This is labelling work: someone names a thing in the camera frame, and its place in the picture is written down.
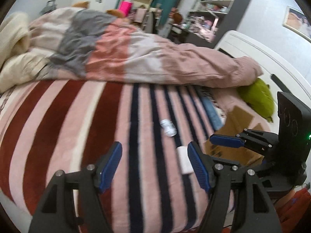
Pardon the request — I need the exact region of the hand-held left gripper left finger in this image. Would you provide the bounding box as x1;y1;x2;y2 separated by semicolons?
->
29;141;122;233

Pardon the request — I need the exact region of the cream fleece blanket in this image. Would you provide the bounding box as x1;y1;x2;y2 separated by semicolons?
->
0;12;49;93

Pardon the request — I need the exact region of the pink pillow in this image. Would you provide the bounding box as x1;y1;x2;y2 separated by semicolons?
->
211;87;246;117

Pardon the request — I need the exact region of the white rectangular adapter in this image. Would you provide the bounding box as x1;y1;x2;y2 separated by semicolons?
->
176;146;193;174

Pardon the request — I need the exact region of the dark desk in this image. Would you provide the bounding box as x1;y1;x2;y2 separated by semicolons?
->
170;24;217;49

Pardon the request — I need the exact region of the brown cardboard box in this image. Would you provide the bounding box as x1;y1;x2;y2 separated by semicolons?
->
204;105;271;168

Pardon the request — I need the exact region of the grey bookshelf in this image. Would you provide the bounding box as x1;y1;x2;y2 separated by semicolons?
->
186;0;253;49

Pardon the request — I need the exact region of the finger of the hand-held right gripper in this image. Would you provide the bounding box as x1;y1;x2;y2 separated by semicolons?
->
209;129;279;154
212;157;243;170

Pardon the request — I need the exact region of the framed wall picture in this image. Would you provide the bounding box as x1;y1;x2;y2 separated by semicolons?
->
282;6;311;43

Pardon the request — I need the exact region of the brown plush on desk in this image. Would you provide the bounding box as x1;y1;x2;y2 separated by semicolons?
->
172;12;184;25

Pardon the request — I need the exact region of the white headboard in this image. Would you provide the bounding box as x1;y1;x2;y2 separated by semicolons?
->
215;30;311;117

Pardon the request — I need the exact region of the green pillow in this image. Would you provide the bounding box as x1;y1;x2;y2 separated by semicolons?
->
237;78;276;123

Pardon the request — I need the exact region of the striped blanket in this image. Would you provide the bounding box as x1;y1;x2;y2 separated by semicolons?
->
0;79;234;233

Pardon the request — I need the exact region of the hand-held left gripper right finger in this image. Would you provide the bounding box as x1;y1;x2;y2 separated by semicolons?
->
187;141;283;233

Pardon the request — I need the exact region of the pink and grey duvet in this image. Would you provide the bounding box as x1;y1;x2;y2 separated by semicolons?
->
29;7;264;89

